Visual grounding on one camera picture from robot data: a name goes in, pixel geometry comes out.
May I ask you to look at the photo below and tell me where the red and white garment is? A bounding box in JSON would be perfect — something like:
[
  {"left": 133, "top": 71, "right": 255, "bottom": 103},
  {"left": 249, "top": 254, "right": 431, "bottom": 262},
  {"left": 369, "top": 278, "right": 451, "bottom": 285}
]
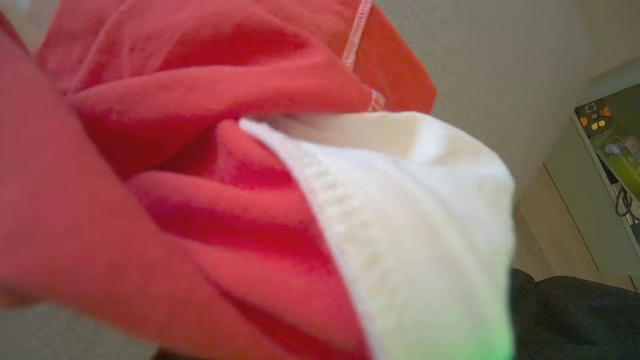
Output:
[{"left": 0, "top": 0, "right": 516, "bottom": 360}]

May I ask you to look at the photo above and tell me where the grey fabric sofa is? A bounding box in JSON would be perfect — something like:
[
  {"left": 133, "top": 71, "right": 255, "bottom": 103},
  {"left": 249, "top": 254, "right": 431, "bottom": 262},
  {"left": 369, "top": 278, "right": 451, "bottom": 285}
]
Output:
[{"left": 0, "top": 0, "right": 596, "bottom": 360}]

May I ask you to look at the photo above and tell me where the pale grey open cabinet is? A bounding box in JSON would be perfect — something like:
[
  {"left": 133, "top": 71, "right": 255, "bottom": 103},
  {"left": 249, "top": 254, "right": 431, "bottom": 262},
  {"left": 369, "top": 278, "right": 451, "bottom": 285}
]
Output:
[{"left": 542, "top": 60, "right": 640, "bottom": 292}]

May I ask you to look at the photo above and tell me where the black yellow handheld controller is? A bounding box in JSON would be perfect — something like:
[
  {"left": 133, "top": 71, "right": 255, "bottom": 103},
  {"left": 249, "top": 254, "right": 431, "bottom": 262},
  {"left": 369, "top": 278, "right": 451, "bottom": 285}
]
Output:
[{"left": 573, "top": 98, "right": 614, "bottom": 137}]

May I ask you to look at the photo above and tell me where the small white object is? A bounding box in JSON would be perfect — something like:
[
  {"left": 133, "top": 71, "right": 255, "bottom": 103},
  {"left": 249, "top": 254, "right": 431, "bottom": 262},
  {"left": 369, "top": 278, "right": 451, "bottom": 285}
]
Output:
[{"left": 604, "top": 134, "right": 640, "bottom": 162}]

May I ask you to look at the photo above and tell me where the lime green object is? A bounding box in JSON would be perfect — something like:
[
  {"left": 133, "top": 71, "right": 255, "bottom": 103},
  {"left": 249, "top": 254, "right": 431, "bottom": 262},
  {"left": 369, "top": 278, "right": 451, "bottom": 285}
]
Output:
[{"left": 597, "top": 145, "right": 640, "bottom": 201}]

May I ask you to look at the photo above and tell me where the black coiled cable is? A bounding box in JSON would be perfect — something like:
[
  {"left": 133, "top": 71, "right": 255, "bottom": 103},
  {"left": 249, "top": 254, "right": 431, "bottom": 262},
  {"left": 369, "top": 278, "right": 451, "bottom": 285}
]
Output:
[{"left": 614, "top": 181, "right": 640, "bottom": 222}]

